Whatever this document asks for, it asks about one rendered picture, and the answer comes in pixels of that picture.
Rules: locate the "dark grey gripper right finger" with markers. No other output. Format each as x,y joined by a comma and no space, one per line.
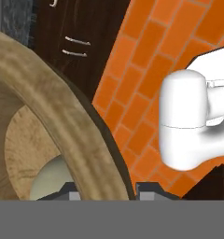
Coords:
145,190

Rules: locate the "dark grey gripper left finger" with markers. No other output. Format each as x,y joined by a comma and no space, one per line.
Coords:
70,190

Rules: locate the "large wooden bowl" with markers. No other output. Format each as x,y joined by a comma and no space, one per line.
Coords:
70,124

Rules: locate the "white rounded fitting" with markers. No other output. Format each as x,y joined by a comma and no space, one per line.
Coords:
182,124

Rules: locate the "dark wood cupboard run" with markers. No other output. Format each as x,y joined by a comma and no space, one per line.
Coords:
86,25

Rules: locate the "grey marbled panel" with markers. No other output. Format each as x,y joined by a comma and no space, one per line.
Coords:
14,17

